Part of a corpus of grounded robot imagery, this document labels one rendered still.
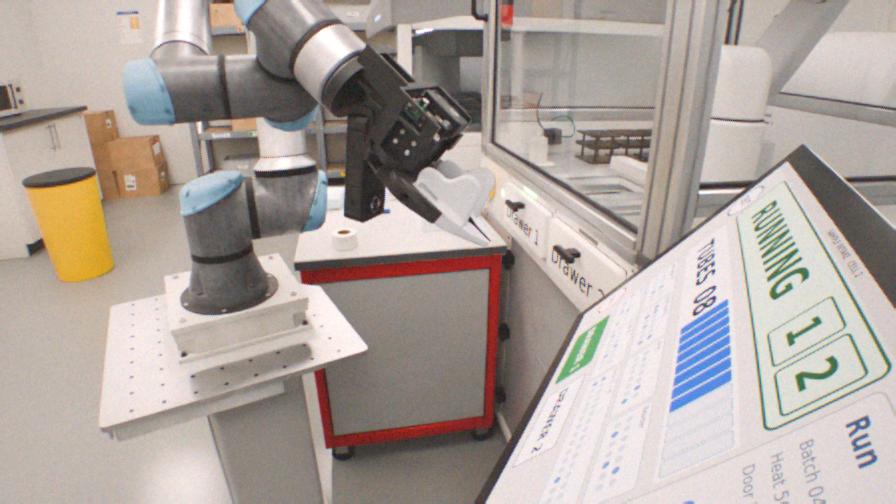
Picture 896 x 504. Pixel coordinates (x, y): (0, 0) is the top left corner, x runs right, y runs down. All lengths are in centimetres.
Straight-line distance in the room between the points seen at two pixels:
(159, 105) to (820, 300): 60
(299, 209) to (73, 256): 277
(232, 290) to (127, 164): 460
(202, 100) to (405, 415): 125
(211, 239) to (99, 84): 503
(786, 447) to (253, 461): 105
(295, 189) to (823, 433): 84
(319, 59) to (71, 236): 313
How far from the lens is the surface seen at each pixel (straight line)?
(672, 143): 74
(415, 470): 173
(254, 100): 61
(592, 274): 93
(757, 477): 21
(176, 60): 63
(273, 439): 113
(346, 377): 153
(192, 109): 61
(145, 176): 548
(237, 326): 96
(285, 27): 53
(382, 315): 142
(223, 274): 96
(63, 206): 349
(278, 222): 93
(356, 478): 173
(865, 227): 32
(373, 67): 48
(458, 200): 45
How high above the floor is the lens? 127
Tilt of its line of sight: 23 degrees down
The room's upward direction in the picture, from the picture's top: straight up
